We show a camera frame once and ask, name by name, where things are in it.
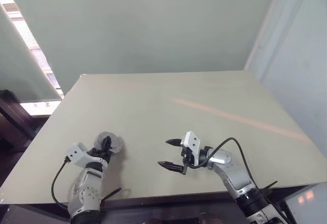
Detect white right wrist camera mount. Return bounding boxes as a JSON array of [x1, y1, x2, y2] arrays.
[[181, 131, 202, 167]]

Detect dark wooden furniture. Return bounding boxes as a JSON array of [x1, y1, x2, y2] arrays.
[[0, 89, 51, 199]]

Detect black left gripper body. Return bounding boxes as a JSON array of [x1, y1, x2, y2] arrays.
[[87, 146, 112, 164]]

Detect black zip tie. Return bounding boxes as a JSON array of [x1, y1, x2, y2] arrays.
[[259, 181, 278, 192], [100, 187, 123, 200]]

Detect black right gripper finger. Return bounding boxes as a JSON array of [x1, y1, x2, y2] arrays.
[[165, 138, 183, 147], [157, 160, 185, 173]]

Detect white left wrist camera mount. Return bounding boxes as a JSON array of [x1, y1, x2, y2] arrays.
[[66, 142, 108, 170]]

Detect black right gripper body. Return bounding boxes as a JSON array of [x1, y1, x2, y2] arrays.
[[180, 144, 192, 176]]

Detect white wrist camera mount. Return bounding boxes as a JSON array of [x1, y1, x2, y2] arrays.
[[181, 131, 202, 167], [66, 142, 108, 170]]

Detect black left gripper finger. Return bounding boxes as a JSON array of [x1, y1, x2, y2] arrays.
[[102, 136, 113, 155]]

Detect grey roller blind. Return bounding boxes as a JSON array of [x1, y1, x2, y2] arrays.
[[0, 4, 63, 101]]

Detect grey screen with orange spots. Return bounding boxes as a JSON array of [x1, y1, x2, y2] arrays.
[[285, 183, 327, 224]]

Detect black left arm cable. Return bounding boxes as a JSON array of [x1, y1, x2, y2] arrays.
[[50, 157, 71, 209]]

